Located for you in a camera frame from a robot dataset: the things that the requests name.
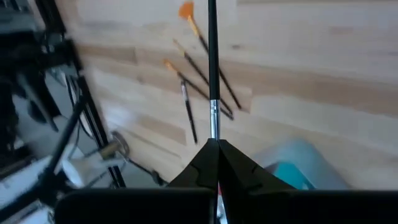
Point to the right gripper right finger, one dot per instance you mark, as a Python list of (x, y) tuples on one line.
[(242, 180)]

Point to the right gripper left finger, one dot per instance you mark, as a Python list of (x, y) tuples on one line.
[(199, 174)]

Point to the black silver-ferrule paintbrush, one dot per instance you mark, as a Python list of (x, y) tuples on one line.
[(214, 62), (189, 112)]

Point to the clear plastic container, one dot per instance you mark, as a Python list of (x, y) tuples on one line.
[(326, 168)]

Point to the black paintbrush orange tip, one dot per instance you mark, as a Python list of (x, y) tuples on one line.
[(189, 84)]

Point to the black paintbrush brown tip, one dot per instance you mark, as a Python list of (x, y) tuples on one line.
[(194, 67)]

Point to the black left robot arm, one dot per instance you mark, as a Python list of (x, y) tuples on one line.
[(18, 93)]

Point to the black aluminium table frame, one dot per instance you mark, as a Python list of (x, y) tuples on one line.
[(93, 115)]

